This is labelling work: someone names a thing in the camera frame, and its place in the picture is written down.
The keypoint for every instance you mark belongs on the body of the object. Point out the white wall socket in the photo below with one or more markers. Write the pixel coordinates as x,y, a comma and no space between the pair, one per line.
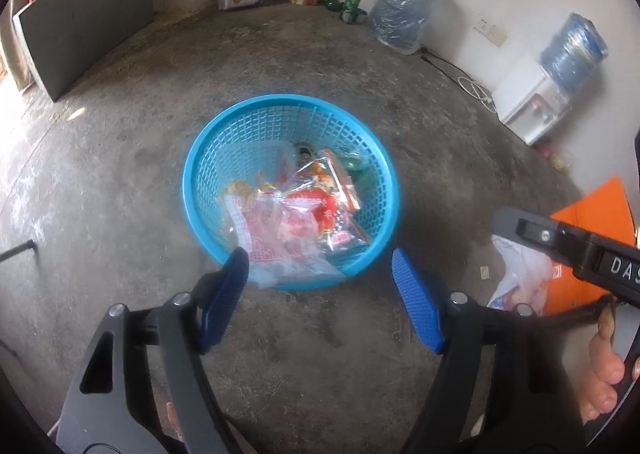
490,29

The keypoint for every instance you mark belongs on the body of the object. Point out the person's right hand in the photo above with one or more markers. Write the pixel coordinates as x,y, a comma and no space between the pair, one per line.
602,374

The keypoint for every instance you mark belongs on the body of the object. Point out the green drink can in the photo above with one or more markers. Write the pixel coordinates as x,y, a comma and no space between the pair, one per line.
354,6

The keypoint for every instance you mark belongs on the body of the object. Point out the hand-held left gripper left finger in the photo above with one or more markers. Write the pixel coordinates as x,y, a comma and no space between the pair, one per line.
225,294

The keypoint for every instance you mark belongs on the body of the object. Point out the clear red-printed plastic bag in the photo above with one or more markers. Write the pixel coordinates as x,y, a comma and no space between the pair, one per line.
270,234

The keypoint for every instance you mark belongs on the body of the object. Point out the green glass bottle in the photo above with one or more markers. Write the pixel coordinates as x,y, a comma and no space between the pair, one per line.
331,1

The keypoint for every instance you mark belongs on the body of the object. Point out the green snack packet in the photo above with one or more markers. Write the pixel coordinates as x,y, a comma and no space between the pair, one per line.
355,163

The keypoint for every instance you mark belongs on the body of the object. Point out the orange flat board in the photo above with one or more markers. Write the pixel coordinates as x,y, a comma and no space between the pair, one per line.
605,204

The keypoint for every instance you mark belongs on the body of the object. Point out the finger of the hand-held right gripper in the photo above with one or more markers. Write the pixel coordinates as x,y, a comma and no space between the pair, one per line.
540,236
580,308

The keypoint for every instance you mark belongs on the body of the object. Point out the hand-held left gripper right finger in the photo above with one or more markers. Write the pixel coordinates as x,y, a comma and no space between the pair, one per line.
417,299

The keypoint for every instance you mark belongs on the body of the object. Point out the grey cabinet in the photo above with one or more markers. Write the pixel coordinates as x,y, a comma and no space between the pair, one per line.
85,29

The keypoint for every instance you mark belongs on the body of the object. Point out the empty clear water jug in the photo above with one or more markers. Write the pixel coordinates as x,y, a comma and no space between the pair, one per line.
405,9

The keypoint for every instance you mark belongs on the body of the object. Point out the black table leg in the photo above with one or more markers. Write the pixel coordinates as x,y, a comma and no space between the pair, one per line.
20,250

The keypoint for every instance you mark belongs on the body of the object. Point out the white water dispenser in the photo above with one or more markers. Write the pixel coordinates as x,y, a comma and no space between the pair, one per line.
525,99

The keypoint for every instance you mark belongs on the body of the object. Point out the small paper scrap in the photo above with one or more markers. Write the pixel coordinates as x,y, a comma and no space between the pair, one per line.
485,273

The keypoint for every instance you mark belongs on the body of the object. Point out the blue water jug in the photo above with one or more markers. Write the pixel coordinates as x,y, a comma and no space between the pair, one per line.
575,54

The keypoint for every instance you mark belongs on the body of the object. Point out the red snack packet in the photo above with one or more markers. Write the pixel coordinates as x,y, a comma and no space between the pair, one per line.
320,204

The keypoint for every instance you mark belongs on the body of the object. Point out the blue mesh plastic basket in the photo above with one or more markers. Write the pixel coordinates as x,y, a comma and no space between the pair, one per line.
215,149

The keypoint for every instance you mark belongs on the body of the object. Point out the white printed plastic bag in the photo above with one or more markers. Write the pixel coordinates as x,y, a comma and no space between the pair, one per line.
520,274

